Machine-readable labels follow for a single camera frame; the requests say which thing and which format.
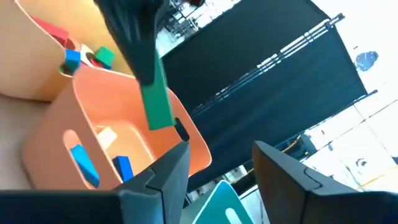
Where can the yellow plastic bin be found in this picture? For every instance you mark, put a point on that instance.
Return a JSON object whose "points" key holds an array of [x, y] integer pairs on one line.
{"points": [[25, 62]]}

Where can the black curtain panel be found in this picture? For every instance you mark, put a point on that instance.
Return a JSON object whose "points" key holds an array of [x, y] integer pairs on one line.
{"points": [[280, 109], [233, 40]]}

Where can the long green block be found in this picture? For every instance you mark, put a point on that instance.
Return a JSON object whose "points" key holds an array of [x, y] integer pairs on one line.
{"points": [[157, 109]]}

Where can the yellow rectangular block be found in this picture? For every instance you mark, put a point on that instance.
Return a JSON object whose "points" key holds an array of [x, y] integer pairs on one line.
{"points": [[106, 137]]}

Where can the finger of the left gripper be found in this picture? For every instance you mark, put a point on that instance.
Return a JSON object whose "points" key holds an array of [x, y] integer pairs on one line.
{"points": [[133, 37]]}

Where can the small green block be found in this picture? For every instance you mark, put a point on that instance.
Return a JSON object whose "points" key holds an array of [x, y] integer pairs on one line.
{"points": [[105, 56]]}

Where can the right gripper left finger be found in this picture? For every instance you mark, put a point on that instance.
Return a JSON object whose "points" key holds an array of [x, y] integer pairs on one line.
{"points": [[93, 208]]}

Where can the red rectangular block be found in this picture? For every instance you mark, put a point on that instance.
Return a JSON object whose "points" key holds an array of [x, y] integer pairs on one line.
{"points": [[51, 29]]}

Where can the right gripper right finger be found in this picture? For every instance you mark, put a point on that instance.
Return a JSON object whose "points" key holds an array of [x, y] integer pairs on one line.
{"points": [[311, 202]]}

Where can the teal plastic bin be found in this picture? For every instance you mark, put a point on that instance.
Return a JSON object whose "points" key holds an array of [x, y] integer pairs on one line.
{"points": [[217, 199]]}

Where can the natural wood arch block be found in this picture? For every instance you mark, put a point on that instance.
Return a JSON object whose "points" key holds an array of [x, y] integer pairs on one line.
{"points": [[85, 53]]}

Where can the blue rectangular block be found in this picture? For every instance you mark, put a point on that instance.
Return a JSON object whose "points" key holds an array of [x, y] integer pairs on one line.
{"points": [[72, 59], [85, 166], [123, 168]]}

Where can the orange plastic bin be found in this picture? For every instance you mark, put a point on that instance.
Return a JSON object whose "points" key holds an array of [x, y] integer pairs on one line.
{"points": [[124, 102]]}

